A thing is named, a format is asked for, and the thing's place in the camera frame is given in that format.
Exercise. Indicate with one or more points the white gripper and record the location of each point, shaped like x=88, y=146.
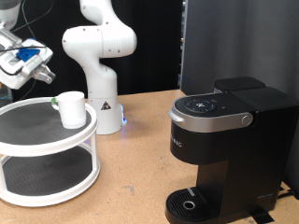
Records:
x=12, y=80

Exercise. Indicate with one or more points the black tape strip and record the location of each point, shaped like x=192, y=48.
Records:
x=263, y=216

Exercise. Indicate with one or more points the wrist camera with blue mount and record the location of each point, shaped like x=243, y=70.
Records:
x=28, y=54

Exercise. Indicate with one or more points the metal shelf frame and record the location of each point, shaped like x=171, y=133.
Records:
x=4, y=91

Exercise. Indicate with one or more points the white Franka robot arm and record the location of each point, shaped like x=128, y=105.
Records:
x=99, y=87

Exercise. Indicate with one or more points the white two-tier turntable rack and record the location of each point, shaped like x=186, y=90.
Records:
x=34, y=124

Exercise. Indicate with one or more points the black curtain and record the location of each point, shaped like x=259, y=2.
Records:
x=162, y=62

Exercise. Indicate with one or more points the black Keurig coffee machine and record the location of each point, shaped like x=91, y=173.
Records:
x=243, y=146

